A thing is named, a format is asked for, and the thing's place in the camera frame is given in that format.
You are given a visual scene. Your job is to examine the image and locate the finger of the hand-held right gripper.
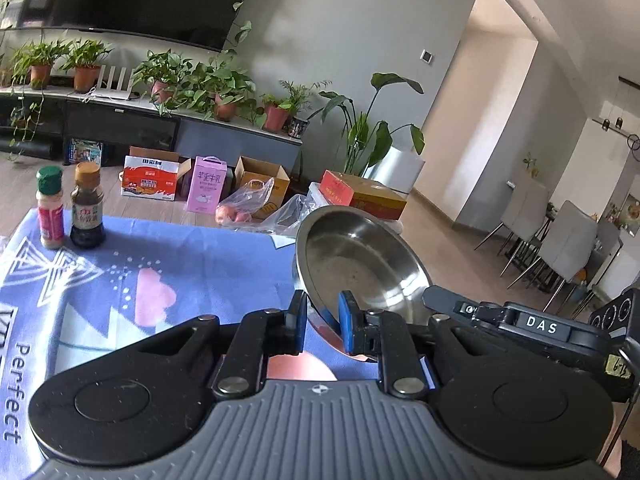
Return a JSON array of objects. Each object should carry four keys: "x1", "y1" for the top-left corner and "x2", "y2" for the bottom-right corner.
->
[{"x1": 422, "y1": 285, "x2": 507, "y2": 333}]

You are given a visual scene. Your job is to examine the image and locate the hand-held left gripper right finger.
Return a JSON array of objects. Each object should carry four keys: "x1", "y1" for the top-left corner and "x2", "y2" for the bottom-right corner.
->
[{"x1": 337, "y1": 290, "x2": 497, "y2": 401}]

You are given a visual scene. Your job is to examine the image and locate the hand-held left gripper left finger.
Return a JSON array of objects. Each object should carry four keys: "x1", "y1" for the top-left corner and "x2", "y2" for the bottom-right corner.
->
[{"x1": 117, "y1": 290, "x2": 309, "y2": 402}]

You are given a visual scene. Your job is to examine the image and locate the pink bowl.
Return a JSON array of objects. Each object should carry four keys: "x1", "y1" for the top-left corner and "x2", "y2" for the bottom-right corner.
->
[{"x1": 266, "y1": 352, "x2": 337, "y2": 382}]

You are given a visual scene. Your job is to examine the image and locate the stainless steel bowl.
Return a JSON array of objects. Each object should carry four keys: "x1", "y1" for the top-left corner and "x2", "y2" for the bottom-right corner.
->
[{"x1": 292, "y1": 204, "x2": 433, "y2": 363}]

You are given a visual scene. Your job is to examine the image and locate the grey dining chair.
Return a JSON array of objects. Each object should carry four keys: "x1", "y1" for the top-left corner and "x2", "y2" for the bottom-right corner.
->
[
  {"x1": 475, "y1": 167, "x2": 548, "y2": 261},
  {"x1": 595, "y1": 220, "x2": 625, "y2": 281},
  {"x1": 507, "y1": 200, "x2": 598, "y2": 311}
]

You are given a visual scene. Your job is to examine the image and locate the clear plastic bag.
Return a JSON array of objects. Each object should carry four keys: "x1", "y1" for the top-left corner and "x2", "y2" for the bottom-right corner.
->
[{"x1": 267, "y1": 192, "x2": 321, "y2": 248}]

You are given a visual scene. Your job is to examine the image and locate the plastic bag of apples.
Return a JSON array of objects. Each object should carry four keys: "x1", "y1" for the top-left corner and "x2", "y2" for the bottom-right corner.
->
[{"x1": 215, "y1": 177, "x2": 275, "y2": 231}]

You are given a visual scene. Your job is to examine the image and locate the red and gold box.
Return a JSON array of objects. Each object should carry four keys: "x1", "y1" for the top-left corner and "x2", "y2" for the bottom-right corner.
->
[{"x1": 319, "y1": 170, "x2": 408, "y2": 221}]

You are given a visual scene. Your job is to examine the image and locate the white floor planter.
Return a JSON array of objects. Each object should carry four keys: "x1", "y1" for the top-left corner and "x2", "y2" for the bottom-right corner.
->
[{"x1": 372, "y1": 146, "x2": 426, "y2": 196}]

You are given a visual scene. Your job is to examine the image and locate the brown cardboard box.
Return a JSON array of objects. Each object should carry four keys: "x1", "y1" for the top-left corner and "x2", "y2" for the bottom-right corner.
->
[{"x1": 234, "y1": 156, "x2": 291, "y2": 221}]

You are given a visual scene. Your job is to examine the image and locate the blue printed tablecloth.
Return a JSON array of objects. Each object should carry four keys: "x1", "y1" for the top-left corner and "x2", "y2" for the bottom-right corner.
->
[{"x1": 0, "y1": 207, "x2": 441, "y2": 480}]

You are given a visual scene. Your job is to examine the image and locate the pink carton box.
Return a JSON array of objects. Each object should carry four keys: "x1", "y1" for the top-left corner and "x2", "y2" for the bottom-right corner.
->
[{"x1": 187, "y1": 156, "x2": 227, "y2": 216}]

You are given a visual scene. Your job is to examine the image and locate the large leafy floor plant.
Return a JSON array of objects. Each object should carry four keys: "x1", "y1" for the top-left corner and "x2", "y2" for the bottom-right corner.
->
[{"x1": 320, "y1": 72, "x2": 426, "y2": 178}]

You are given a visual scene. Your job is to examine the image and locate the fern in dark pot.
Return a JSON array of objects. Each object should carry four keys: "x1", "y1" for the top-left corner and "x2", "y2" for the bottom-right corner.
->
[{"x1": 280, "y1": 79, "x2": 333, "y2": 139}]

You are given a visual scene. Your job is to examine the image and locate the potted plant in terracotta pot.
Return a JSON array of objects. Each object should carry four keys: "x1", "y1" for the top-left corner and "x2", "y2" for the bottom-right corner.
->
[
  {"x1": 132, "y1": 50, "x2": 193, "y2": 106},
  {"x1": 187, "y1": 57, "x2": 256, "y2": 122},
  {"x1": 60, "y1": 39, "x2": 113, "y2": 93},
  {"x1": 252, "y1": 92, "x2": 301, "y2": 134},
  {"x1": 7, "y1": 40, "x2": 71, "y2": 90}
]

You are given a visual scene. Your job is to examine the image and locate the dark tv cabinet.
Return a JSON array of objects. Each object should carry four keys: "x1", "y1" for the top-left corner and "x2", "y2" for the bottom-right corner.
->
[{"x1": 0, "y1": 85, "x2": 303, "y2": 181}]

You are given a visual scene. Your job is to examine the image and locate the red and white cardboard box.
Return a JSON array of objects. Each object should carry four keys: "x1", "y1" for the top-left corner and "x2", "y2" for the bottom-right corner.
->
[{"x1": 121, "y1": 146, "x2": 192, "y2": 202}]

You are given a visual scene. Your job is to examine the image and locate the pendant lamp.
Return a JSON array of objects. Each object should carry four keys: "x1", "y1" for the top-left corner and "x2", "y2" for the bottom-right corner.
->
[{"x1": 592, "y1": 76, "x2": 640, "y2": 151}]

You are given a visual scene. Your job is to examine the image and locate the dark soy sauce bottle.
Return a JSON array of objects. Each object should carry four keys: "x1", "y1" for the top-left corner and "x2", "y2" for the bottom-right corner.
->
[{"x1": 69, "y1": 161, "x2": 107, "y2": 248}]

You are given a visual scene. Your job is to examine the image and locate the green-capped spice bottle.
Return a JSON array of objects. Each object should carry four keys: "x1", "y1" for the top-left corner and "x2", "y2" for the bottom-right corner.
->
[{"x1": 36, "y1": 166, "x2": 66, "y2": 250}]

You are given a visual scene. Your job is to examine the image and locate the colourful printed box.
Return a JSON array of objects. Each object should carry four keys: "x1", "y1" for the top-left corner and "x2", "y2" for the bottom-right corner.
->
[{"x1": 67, "y1": 137, "x2": 103, "y2": 166}]

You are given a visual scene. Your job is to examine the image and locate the hanging vine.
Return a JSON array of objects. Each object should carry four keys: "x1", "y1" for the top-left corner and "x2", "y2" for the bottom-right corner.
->
[{"x1": 234, "y1": 0, "x2": 269, "y2": 57}]

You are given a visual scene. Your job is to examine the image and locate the white router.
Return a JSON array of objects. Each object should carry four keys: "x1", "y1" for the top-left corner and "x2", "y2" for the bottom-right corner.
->
[{"x1": 96, "y1": 65, "x2": 135, "y2": 101}]

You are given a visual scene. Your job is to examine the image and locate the black cylinder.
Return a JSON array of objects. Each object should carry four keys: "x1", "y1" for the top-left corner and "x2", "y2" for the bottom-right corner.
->
[{"x1": 0, "y1": 136, "x2": 53, "y2": 161}]

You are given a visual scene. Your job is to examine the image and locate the black television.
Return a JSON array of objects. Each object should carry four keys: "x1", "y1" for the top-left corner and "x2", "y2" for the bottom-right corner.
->
[{"x1": 17, "y1": 0, "x2": 251, "y2": 53}]

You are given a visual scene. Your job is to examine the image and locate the black cable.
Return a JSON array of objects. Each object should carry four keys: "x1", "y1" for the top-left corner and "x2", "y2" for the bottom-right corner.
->
[{"x1": 597, "y1": 395, "x2": 640, "y2": 463}]

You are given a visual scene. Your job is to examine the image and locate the framed wall picture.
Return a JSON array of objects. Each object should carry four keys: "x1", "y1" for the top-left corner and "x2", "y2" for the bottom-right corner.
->
[{"x1": 617, "y1": 200, "x2": 640, "y2": 236}]

